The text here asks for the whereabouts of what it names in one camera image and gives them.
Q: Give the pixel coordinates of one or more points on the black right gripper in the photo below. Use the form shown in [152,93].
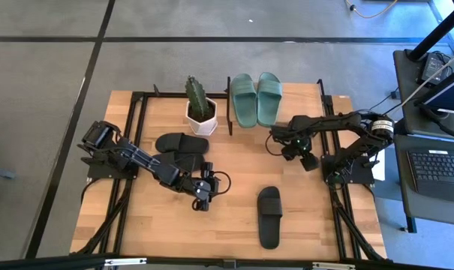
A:
[283,135]

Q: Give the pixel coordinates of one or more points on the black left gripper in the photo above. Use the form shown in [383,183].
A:
[208,172]

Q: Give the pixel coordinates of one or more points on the green rubber slide sandal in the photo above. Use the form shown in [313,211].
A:
[268,108]
[244,108]

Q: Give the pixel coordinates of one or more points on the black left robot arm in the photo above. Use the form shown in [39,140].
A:
[136,153]

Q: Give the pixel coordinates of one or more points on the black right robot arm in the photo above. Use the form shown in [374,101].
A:
[339,122]

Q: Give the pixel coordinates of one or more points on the white hexagonal plant pot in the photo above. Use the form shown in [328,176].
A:
[204,127]

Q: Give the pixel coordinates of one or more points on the white paper sheet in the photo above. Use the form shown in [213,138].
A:
[380,172]

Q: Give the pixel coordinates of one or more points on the grey desk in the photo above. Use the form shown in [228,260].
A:
[403,112]
[403,195]

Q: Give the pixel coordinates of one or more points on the black floor power plug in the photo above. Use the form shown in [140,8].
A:
[393,93]

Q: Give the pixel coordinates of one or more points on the black laptop keyboard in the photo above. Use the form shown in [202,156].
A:
[436,172]

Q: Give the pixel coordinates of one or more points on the black bar with silver brackets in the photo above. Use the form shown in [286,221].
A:
[61,262]

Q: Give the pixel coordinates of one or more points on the black power adapter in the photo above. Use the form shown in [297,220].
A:
[433,67]

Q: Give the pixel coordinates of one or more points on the black computer monitor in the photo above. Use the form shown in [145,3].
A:
[451,95]

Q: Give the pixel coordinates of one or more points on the black slanted pole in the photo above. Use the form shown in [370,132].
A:
[436,32]

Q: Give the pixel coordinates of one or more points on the grey object on floor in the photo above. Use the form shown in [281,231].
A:
[1,173]

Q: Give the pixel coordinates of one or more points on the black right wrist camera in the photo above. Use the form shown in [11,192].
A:
[301,144]

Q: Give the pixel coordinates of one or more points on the wooden shelf with black frame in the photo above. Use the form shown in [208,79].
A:
[301,103]

